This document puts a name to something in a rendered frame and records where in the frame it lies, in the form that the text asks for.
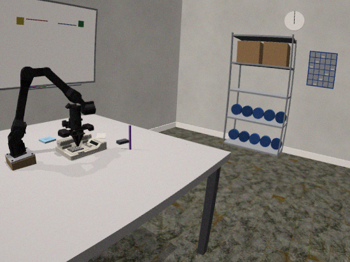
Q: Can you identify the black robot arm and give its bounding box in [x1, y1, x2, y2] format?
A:
[8, 66, 96, 158]

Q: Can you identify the grey telephone keypad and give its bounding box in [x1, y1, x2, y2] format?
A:
[67, 146, 84, 153]

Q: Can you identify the beige telephone handset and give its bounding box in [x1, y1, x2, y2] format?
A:
[57, 133, 92, 146]

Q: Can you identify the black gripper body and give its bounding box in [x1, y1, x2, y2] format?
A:
[58, 117, 94, 138]

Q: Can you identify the light blue sticky note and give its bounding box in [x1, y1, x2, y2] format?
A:
[39, 136, 56, 144]

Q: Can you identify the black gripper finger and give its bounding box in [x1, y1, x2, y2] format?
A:
[70, 134, 78, 146]
[77, 133, 85, 146]

